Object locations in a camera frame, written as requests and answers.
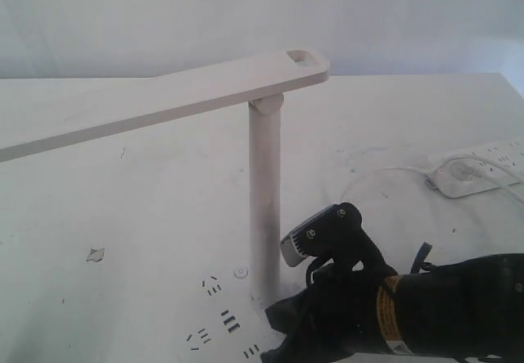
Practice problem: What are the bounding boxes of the white power strip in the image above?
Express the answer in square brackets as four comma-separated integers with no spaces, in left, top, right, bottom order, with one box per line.
[427,138,523,198]

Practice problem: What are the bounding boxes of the white power cable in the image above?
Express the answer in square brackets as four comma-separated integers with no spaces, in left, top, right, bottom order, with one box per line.
[466,166,524,204]

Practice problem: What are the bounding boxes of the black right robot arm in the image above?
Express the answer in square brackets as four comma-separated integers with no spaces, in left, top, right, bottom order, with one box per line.
[261,254,523,362]

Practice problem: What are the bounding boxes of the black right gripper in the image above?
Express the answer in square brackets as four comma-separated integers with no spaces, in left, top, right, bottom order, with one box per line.
[260,256,393,362]

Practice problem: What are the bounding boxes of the white desk lamp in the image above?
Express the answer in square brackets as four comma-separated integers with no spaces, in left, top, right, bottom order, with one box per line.
[0,48,331,339]

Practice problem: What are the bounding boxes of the white plug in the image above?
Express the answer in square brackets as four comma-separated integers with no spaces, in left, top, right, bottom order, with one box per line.
[446,160,483,182]

